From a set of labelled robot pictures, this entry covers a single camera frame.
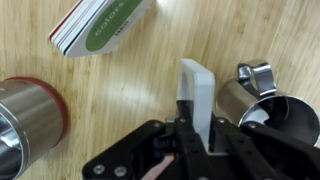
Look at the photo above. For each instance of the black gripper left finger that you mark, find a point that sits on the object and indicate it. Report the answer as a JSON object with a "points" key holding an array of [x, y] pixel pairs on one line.
{"points": [[147, 146]]}

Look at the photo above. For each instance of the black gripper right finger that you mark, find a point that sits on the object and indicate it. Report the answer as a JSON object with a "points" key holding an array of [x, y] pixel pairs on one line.
{"points": [[253, 151]]}

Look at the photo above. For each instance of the white and blue board book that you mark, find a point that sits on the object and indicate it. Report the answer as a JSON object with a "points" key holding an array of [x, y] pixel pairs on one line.
{"points": [[196, 87]]}

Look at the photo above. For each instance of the green white colors book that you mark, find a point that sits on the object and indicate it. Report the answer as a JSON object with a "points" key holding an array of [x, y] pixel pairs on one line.
{"points": [[95, 27]]}

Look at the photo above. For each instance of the steel measuring cup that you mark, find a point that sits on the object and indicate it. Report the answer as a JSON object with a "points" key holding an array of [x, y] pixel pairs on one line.
{"points": [[253, 96]]}

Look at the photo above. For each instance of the steel can red rim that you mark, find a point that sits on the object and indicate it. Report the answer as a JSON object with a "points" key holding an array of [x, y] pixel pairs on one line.
{"points": [[33, 119]]}

